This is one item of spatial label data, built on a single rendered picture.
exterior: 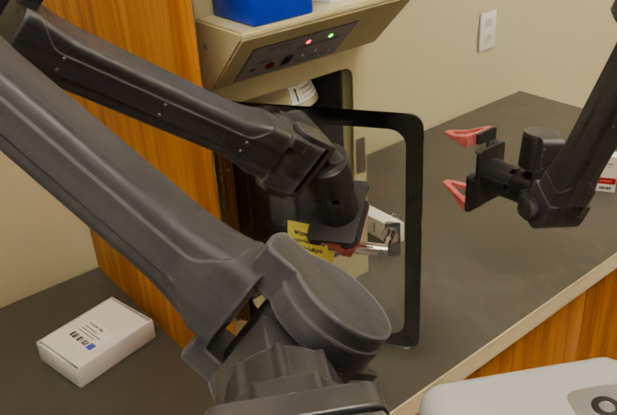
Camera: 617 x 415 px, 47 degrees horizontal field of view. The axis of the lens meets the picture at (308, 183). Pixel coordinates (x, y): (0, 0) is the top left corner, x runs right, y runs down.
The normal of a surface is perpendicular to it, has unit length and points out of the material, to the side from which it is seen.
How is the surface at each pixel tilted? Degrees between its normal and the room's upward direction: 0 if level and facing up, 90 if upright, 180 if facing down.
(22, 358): 0
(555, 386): 0
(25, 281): 90
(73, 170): 71
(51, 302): 0
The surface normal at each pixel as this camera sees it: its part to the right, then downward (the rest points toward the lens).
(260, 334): -0.79, -0.48
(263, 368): -0.38, -0.79
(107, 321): -0.06, -0.89
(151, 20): -0.78, 0.33
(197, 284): -0.25, 0.15
